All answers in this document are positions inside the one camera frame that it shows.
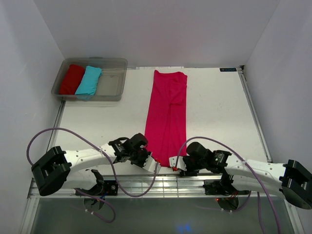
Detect pink t shirt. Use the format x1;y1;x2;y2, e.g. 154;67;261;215
144;70;188;167

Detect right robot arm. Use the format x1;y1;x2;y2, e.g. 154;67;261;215
170;142;312;210

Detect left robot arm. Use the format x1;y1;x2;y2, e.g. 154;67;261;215
31;133;159;196

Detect cyan rolled t shirt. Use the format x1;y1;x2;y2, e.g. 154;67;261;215
75;66;102;96

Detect clear plastic bin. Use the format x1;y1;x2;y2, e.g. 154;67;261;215
51;57;128;101

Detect red rolled t shirt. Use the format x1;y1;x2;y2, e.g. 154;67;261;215
58;64;85;95

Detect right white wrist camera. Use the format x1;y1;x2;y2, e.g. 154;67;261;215
169;156;187;172

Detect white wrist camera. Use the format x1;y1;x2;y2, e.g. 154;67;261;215
142;156;161;175
169;156;187;172

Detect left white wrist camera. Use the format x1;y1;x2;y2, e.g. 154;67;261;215
142;156;161;175

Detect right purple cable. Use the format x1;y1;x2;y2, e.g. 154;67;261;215
176;136;281;234

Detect purple cable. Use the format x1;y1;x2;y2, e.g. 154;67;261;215
26;127;161;223
176;136;281;234

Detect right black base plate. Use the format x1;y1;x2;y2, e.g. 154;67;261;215
203;180;250;196

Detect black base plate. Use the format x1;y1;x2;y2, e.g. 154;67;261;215
79;180;118;196
203;180;250;196

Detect aluminium frame rail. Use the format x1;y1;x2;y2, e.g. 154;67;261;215
27;176;293;198

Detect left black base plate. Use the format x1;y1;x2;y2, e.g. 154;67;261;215
79;180;118;196

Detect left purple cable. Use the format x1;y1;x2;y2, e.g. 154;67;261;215
26;127;161;223

